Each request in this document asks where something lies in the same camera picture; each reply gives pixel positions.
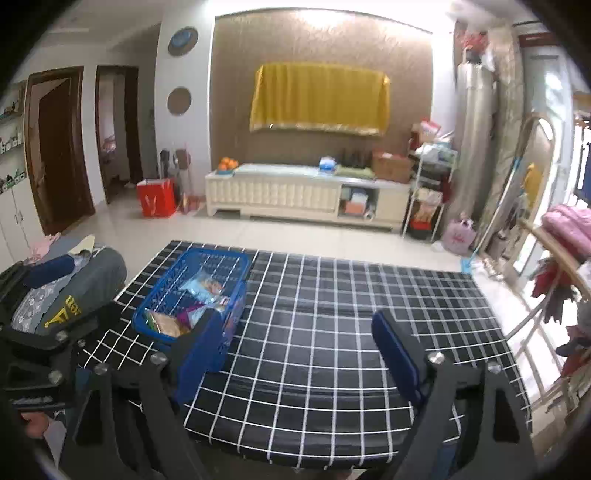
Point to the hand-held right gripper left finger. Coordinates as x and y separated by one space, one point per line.
198 355

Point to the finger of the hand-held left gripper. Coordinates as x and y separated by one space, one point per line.
87 323
51 272

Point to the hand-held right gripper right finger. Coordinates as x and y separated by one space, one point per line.
399 360

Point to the large cracker packet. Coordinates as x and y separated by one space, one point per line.
164 323

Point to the blue plastic basket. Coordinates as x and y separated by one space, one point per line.
238 295

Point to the person's left hand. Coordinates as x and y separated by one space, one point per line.
34 424

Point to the pink cloth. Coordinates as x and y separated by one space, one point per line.
44 244

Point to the grey folded clothes pile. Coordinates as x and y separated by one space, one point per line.
92 277

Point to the cream cloth piece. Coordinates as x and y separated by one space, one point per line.
83 244

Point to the white printed cloth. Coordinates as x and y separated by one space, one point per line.
55 434

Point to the white cupboard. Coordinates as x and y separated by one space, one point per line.
14 221

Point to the black checkered tablecloth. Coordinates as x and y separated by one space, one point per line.
323 323

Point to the dark wooden door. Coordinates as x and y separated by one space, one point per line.
60 147

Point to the red paper bag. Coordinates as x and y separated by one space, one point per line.
157 198

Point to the pink bag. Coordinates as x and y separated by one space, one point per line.
458 236

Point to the orange box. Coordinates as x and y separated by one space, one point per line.
353 208

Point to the broom with dustpan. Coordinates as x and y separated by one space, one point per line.
184 184

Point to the dark red garments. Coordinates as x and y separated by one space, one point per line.
551 286

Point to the white rack shelf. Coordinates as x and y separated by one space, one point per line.
429 184

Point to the white TV cabinet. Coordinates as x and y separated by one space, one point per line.
277 194

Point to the wooden clothes rack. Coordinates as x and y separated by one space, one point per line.
554 251

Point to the green folded cloth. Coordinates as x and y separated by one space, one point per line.
353 172

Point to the cardboard box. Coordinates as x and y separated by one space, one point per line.
392 167

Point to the pile of oranges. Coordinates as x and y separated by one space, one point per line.
227 164

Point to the white foam pad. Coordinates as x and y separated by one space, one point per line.
277 170

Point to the black router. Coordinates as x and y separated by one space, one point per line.
353 159

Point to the blue tissue box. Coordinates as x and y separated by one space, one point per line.
328 164

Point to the pink quilt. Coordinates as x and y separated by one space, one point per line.
568 230

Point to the red white box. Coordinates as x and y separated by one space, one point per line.
429 129

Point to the patterned curtain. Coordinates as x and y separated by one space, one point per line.
508 138

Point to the arched mirror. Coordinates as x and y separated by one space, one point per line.
535 147

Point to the yellow cloth cover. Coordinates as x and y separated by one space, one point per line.
318 99

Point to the glass balcony door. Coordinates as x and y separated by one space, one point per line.
549 92

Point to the vase of red flowers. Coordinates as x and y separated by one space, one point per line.
475 44

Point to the wall shelf with bottles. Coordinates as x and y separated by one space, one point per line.
11 134

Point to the dark wooden door frame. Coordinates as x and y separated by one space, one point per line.
136 129

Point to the brown round wall disc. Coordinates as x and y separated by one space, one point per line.
179 101

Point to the blue round wall plate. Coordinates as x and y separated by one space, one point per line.
182 40

